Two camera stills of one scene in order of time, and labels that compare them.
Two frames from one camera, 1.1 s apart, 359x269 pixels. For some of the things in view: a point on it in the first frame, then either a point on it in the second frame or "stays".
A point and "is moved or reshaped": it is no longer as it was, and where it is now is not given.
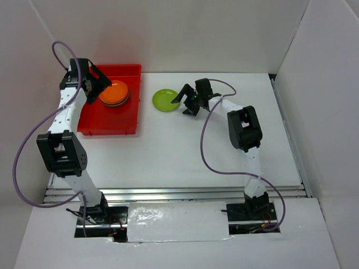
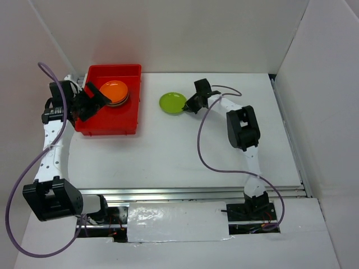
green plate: x=162 y=100 is moved or reshaped
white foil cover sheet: x=177 y=221 stays
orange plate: x=116 y=93 stays
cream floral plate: x=116 y=104 stays
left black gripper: x=102 y=82 → x=99 y=101
